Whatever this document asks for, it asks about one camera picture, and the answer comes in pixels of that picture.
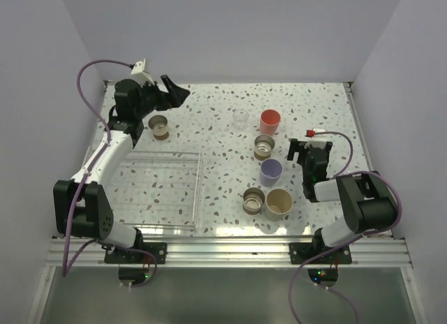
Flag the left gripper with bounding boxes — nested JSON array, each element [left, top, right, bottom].
[[134, 75, 189, 119]]

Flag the steel cup with cork base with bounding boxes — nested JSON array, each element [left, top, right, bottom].
[[148, 115, 170, 140]]

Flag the purple plastic cup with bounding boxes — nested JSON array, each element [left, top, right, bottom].
[[260, 159, 283, 187]]

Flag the pink plastic cup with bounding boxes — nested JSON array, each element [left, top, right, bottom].
[[260, 109, 281, 135]]

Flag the clear glass cup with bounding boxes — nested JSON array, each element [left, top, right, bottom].
[[233, 109, 249, 129]]

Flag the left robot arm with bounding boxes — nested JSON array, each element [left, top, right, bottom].
[[53, 75, 190, 263]]

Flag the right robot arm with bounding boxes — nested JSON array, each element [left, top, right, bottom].
[[287, 139, 400, 263]]

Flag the clear acrylic dish rack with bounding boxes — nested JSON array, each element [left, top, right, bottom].
[[105, 151, 203, 237]]

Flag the steel cup middle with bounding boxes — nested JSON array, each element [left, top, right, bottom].
[[254, 134, 275, 161]]

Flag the beige plastic cup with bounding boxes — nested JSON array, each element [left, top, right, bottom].
[[265, 189, 293, 221]]

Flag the steel cup front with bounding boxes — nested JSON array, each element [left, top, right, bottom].
[[242, 188, 265, 215]]

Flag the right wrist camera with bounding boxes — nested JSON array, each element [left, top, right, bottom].
[[305, 128, 328, 138]]

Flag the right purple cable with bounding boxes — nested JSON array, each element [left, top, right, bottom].
[[288, 130, 402, 324]]

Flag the purple cable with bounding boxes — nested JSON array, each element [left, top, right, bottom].
[[61, 59, 137, 278], [288, 130, 402, 324]]

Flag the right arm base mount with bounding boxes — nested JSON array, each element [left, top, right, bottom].
[[288, 242, 353, 265]]

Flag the aluminium frame rail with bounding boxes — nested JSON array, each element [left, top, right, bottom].
[[45, 236, 415, 269]]

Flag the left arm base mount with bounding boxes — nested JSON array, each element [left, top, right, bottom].
[[104, 242, 168, 265]]

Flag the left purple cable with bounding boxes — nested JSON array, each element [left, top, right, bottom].
[[61, 59, 137, 278]]

